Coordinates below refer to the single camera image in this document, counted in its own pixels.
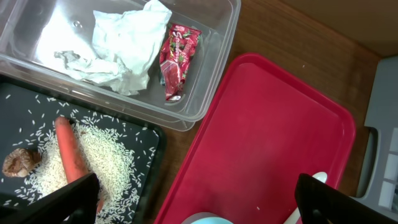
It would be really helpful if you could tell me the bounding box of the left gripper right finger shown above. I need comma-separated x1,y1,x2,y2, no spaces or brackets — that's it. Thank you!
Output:
295,173,397,224

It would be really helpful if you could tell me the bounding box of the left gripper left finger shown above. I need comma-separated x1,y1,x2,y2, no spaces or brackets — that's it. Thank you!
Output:
1,174,100,224

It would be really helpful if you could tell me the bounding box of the white plastic spoon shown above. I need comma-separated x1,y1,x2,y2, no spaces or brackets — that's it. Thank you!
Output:
284,172,327,224

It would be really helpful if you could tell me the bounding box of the orange carrot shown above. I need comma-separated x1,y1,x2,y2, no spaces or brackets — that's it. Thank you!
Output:
54,116,105,215

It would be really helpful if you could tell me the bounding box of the white rice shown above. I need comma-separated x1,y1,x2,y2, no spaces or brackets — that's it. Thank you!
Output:
1,115,139,223

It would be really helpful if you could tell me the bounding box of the brown food scrap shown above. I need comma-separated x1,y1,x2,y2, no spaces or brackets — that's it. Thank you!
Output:
2,148,41,177

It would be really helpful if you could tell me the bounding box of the light blue bowl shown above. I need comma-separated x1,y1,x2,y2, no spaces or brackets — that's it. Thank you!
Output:
182,212,233,224

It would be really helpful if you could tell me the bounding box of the white napkin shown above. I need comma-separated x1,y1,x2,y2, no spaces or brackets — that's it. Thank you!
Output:
54,0,172,96

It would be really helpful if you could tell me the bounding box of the red snack wrapper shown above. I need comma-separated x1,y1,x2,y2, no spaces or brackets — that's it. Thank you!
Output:
159,23,201,101

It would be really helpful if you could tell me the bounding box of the grey dishwasher rack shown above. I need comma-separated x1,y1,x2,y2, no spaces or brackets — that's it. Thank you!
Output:
354,56,397,220

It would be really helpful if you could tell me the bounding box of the black plastic tray bin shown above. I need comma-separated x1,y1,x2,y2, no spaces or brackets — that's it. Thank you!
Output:
1,76,166,223

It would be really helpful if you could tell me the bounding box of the red serving tray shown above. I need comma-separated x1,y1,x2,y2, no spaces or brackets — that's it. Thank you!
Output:
156,54,356,223

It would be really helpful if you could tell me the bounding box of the clear plastic bin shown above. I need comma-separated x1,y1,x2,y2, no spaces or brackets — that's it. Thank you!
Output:
1,0,241,131

